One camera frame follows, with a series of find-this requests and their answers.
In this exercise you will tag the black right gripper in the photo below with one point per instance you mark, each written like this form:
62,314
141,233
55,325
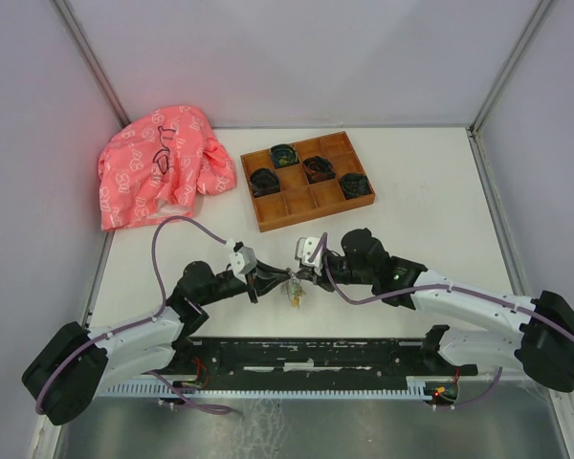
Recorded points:
319,276

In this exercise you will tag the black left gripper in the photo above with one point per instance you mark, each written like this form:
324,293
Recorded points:
265,278

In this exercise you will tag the metal keyring with yellow grip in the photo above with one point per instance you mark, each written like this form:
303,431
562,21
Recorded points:
292,287

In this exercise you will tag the yellow key tag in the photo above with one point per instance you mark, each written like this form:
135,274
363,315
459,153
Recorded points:
295,301

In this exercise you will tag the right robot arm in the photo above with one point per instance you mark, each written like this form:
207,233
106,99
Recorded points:
534,335

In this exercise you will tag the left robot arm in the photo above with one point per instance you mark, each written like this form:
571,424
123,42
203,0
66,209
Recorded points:
78,364

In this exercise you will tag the wooden compartment tray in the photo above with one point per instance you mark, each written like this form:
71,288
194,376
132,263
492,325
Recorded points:
299,201

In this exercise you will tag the dark rolled tie orange flowers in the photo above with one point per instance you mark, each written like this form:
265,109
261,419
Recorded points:
318,169

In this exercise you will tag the pink patterned cloth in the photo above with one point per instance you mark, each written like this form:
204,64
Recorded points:
156,166

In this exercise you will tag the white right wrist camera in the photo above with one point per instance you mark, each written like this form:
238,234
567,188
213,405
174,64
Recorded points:
309,251

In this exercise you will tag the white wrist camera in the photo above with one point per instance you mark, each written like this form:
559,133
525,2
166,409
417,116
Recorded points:
241,258
309,251

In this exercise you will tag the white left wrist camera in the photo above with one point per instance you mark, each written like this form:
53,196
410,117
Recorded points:
241,258

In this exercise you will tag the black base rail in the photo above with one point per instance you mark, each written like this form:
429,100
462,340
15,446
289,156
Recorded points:
306,363

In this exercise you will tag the white cable duct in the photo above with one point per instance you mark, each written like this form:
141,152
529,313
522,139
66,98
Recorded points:
153,388

